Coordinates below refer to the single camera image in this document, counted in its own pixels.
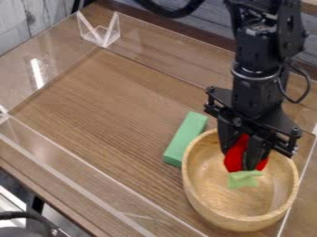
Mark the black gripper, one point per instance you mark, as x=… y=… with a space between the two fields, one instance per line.
x=272 y=131

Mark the red plush fruit green leaf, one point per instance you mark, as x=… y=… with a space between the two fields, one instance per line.
x=239 y=178

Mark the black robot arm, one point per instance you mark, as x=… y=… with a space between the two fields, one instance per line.
x=270 y=36

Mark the green rectangular block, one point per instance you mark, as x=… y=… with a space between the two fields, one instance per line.
x=188 y=130

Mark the wooden bowl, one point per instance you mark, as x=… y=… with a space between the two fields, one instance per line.
x=238 y=201

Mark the black table leg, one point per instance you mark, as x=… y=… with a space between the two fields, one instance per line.
x=37 y=204

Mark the clear acrylic tray wall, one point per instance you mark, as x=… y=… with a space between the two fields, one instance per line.
x=105 y=207

